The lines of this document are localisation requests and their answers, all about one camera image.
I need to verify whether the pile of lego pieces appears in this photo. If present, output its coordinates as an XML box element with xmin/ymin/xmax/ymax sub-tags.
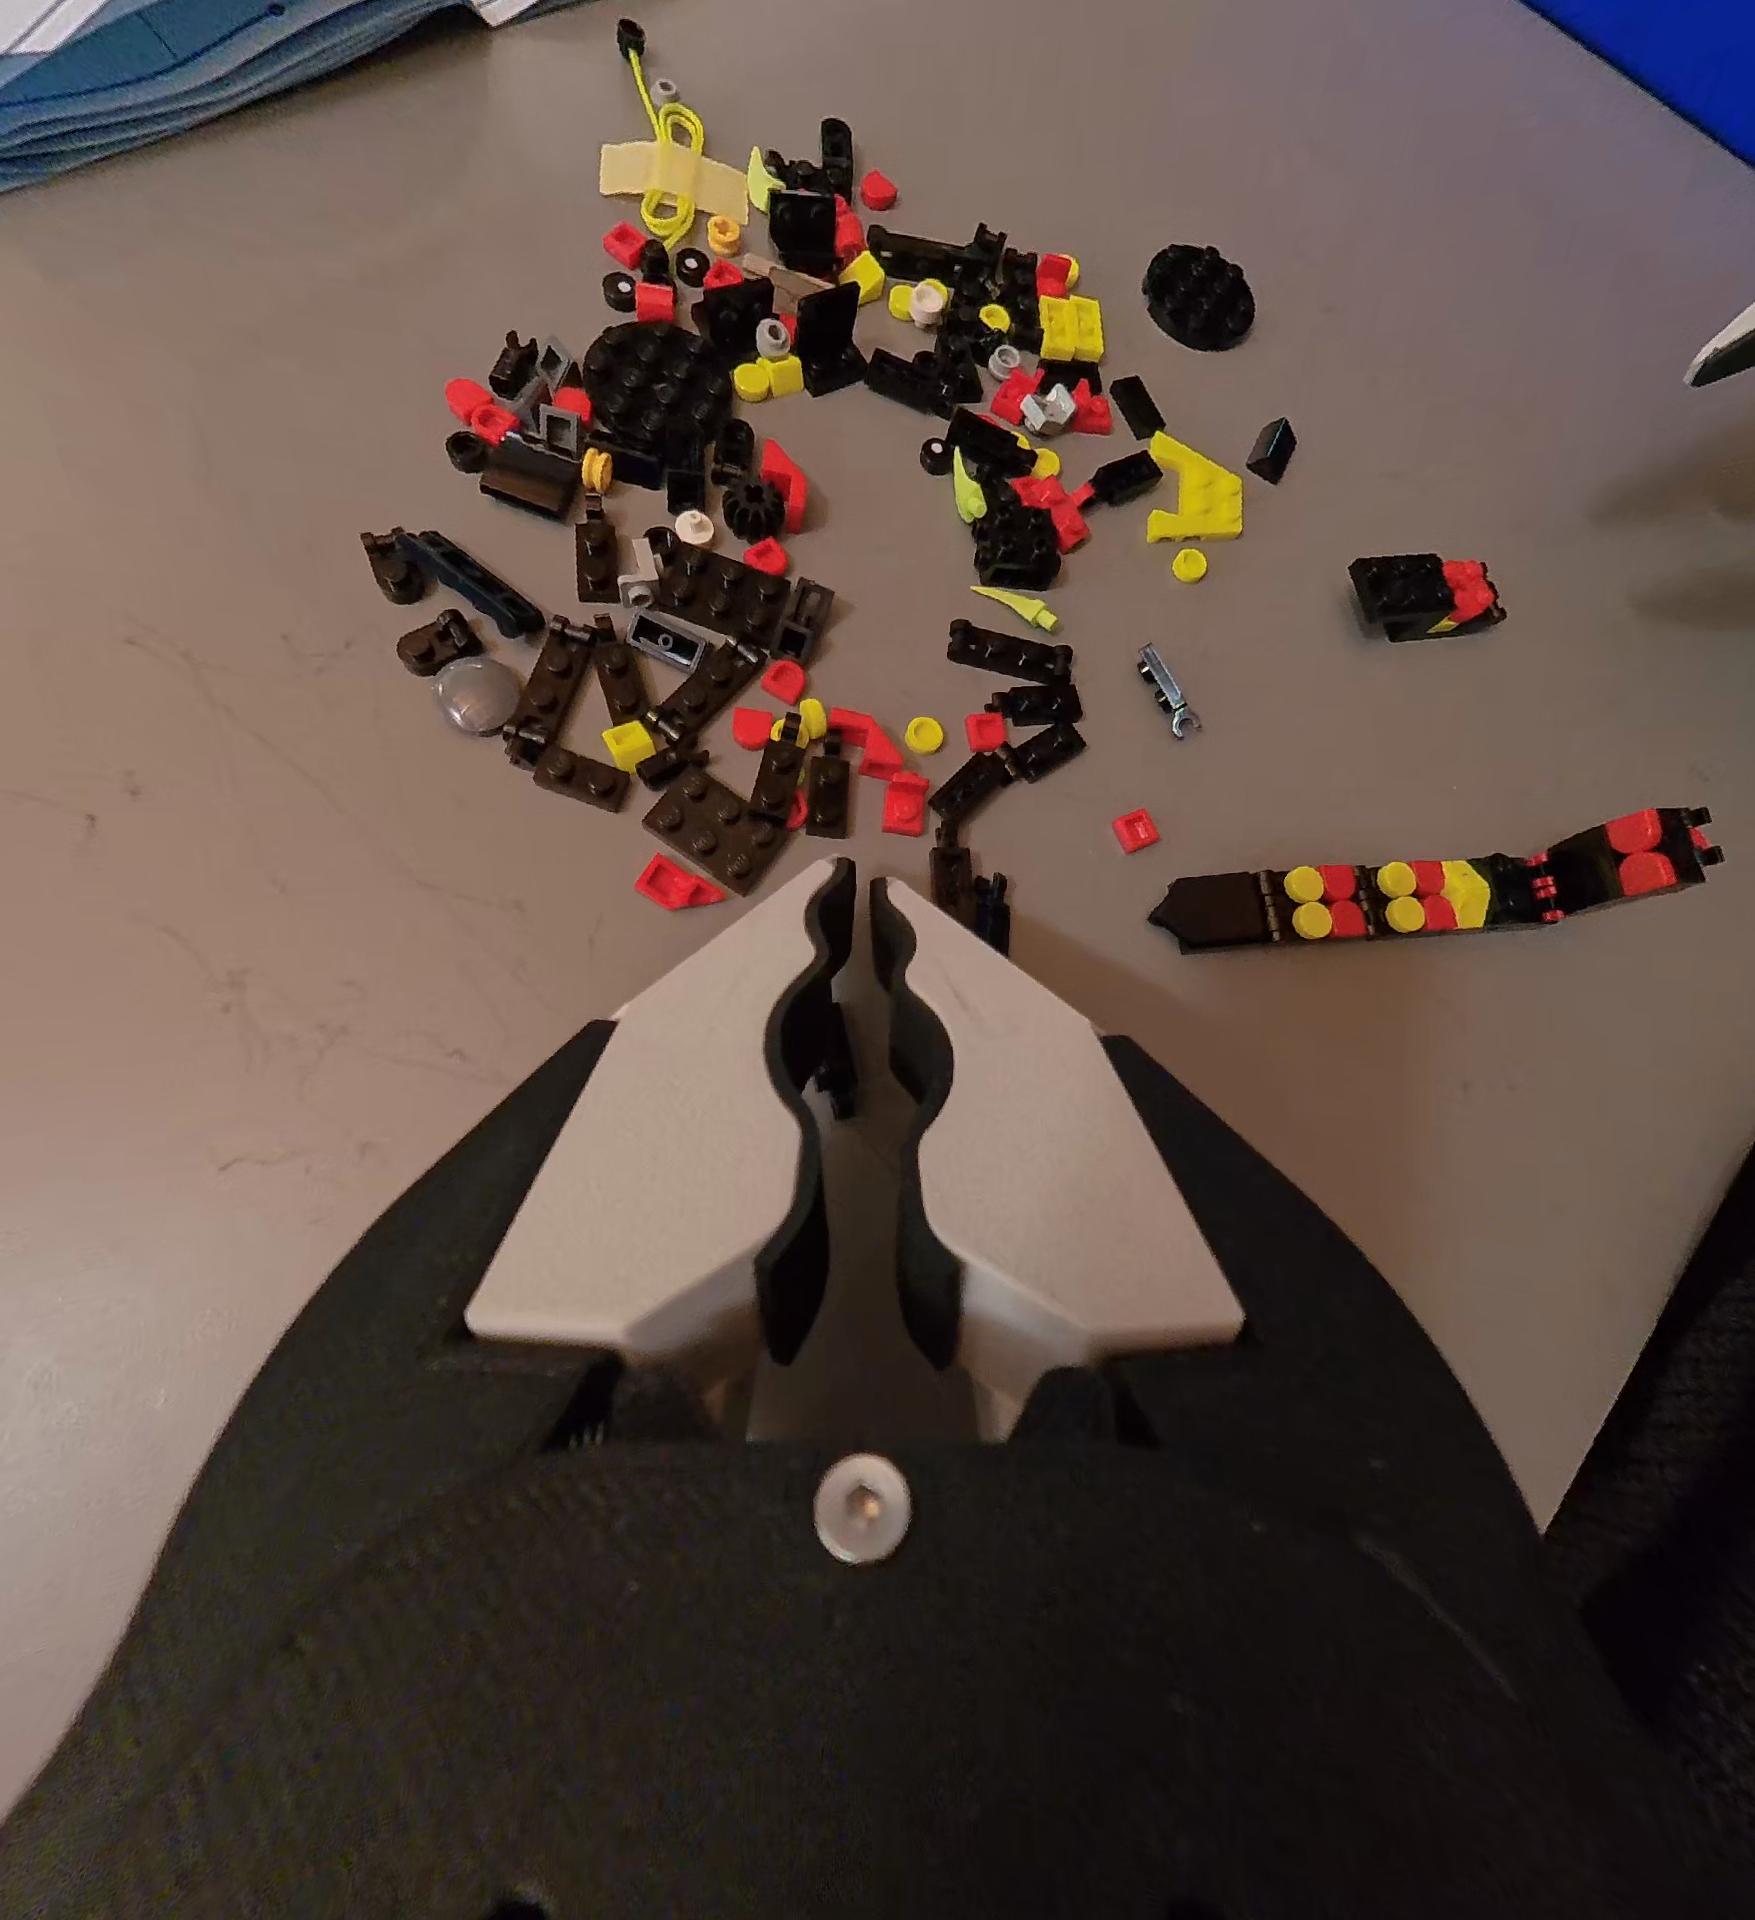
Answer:
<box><xmin>360</xmin><ymin>112</ymin><xmax>1164</xmax><ymax>962</ymax></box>

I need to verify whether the black round lego plate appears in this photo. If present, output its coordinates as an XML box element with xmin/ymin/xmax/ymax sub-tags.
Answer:
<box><xmin>1143</xmin><ymin>242</ymin><xmax>1257</xmax><ymax>355</ymax></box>

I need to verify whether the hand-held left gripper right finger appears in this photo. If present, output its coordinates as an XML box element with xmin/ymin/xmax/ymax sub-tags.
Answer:
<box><xmin>869</xmin><ymin>873</ymin><xmax>1250</xmax><ymax>1407</ymax></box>

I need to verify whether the blue plastic bin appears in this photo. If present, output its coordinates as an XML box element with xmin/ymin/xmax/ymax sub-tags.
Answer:
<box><xmin>1522</xmin><ymin>0</ymin><xmax>1755</xmax><ymax>234</ymax></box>

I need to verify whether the long striped lego assembly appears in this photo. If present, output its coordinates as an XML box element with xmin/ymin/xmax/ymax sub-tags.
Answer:
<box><xmin>1151</xmin><ymin>807</ymin><xmax>1727</xmax><ymax>955</ymax></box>

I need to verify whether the translucent yellow lego piece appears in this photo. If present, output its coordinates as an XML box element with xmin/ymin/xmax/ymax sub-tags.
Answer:
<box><xmin>600</xmin><ymin>139</ymin><xmax>748</xmax><ymax>228</ymax></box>

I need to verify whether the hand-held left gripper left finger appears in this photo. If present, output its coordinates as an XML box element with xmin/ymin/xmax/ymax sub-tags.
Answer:
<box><xmin>464</xmin><ymin>856</ymin><xmax>862</xmax><ymax>1368</ymax></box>

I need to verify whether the neon yellow lego string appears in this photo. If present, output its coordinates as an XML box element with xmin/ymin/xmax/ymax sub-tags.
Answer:
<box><xmin>617</xmin><ymin>19</ymin><xmax>714</xmax><ymax>249</ymax></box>

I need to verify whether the yellow wedge lego plate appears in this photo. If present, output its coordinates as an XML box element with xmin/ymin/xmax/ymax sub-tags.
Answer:
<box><xmin>1146</xmin><ymin>430</ymin><xmax>1250</xmax><ymax>545</ymax></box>

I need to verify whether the lego instruction booklet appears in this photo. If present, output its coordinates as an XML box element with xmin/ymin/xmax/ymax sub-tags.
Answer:
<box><xmin>0</xmin><ymin>0</ymin><xmax>585</xmax><ymax>220</ymax></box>

